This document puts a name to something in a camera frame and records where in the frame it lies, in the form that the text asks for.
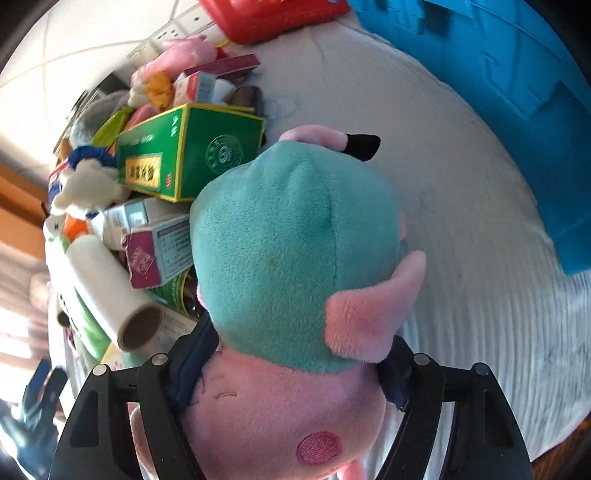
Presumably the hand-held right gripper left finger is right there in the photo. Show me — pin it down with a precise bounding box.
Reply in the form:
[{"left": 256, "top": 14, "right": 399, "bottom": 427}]
[{"left": 48, "top": 318, "right": 220, "bottom": 480}]

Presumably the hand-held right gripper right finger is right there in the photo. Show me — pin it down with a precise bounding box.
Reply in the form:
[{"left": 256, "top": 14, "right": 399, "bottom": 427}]
[{"left": 369, "top": 339, "right": 532, "bottom": 480}]

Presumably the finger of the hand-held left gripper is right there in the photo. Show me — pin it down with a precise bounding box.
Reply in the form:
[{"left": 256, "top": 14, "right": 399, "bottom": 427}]
[{"left": 0, "top": 357, "right": 68, "bottom": 478}]

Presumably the teal and pink plush toy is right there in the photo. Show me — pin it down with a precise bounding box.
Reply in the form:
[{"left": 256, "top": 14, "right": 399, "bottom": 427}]
[{"left": 129, "top": 124, "right": 428, "bottom": 480}]

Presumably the blue plastic storage bin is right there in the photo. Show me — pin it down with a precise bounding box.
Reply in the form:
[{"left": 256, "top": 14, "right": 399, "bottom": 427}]
[{"left": 346, "top": 0, "right": 591, "bottom": 277}]

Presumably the plain white paper box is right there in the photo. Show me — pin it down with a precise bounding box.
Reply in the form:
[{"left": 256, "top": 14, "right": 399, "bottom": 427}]
[{"left": 159, "top": 309, "right": 197, "bottom": 347}]

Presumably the green label jar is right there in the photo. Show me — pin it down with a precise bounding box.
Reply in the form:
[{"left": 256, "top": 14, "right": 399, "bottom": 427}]
[{"left": 152, "top": 268, "right": 204, "bottom": 324}]

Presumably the purple label medicine box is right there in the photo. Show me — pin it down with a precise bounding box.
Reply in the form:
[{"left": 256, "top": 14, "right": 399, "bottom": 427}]
[{"left": 121, "top": 215, "right": 195, "bottom": 291}]

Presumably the white lint roller refill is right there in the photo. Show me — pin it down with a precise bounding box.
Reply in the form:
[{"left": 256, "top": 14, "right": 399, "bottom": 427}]
[{"left": 65, "top": 235, "right": 162, "bottom": 352}]

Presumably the white and teal box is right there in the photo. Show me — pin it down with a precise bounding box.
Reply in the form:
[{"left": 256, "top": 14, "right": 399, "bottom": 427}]
[{"left": 90, "top": 196, "right": 185, "bottom": 250}]

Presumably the white and blue plush toy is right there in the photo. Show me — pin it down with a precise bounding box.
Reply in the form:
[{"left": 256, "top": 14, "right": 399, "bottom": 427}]
[{"left": 48, "top": 145, "right": 125, "bottom": 217}]

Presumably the large green box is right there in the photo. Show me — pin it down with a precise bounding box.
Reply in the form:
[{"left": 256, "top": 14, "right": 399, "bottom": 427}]
[{"left": 115, "top": 102, "right": 266, "bottom": 204}]

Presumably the green and yellow packet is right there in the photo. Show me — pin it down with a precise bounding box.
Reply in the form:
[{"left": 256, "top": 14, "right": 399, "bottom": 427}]
[{"left": 91, "top": 106, "right": 134, "bottom": 148}]

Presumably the grey plush toy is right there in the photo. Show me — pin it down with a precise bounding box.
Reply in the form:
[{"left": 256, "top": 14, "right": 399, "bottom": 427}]
[{"left": 69, "top": 90, "right": 132, "bottom": 139}]

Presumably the brown bottle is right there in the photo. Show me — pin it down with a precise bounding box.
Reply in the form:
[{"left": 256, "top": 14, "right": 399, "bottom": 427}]
[{"left": 231, "top": 85, "right": 264, "bottom": 112}]

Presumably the yellow plush toy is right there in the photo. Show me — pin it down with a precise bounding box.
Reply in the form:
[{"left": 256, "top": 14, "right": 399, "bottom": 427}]
[{"left": 145, "top": 74, "right": 175, "bottom": 110}]

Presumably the white and red box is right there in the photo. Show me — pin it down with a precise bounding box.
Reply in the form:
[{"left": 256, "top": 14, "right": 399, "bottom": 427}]
[{"left": 173, "top": 71, "right": 220, "bottom": 107}]

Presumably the maroon paper box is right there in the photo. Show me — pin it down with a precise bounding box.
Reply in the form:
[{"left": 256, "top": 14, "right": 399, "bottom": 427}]
[{"left": 203, "top": 54, "right": 260, "bottom": 81}]

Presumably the red handbag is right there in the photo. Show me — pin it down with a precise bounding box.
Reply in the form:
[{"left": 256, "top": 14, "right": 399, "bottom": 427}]
[{"left": 199, "top": 0, "right": 352, "bottom": 44}]

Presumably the wooden wall trim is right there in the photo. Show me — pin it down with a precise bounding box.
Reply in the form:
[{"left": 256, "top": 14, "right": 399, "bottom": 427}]
[{"left": 0, "top": 161, "right": 51, "bottom": 227}]

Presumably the white wall socket panel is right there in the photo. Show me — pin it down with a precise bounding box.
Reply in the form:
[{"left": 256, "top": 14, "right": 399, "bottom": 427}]
[{"left": 127, "top": 4, "right": 227, "bottom": 58}]

